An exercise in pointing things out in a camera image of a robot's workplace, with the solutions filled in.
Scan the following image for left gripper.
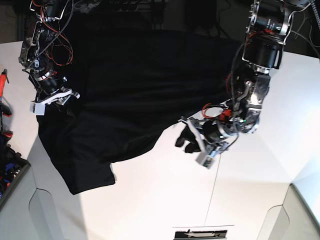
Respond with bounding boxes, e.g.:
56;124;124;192
175;116;240;155

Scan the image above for black t-shirt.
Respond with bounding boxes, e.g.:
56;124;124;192
36;23;241;195

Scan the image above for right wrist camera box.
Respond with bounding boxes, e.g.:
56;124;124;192
29;101;46;116

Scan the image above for grey bin left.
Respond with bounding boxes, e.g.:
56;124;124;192
0;159;55;240

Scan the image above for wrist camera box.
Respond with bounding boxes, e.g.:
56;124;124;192
195;151;217;169
29;101;46;116

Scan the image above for printed paper sheet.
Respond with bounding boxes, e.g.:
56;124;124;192
172;225;235;240

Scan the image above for orange handled tool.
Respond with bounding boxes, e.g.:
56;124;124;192
0;68;9;98

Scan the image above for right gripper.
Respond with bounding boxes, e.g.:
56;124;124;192
31;73;80;107

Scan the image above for grey bin right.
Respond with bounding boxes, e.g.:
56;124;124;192
257;184;320;240

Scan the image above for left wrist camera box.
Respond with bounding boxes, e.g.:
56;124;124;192
195;151;217;169

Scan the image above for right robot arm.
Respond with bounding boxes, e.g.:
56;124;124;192
18;0;80;106

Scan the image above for grey bin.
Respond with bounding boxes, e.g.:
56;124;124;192
257;184;320;240
0;159;55;240

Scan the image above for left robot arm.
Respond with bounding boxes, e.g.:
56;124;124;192
175;0;316;157

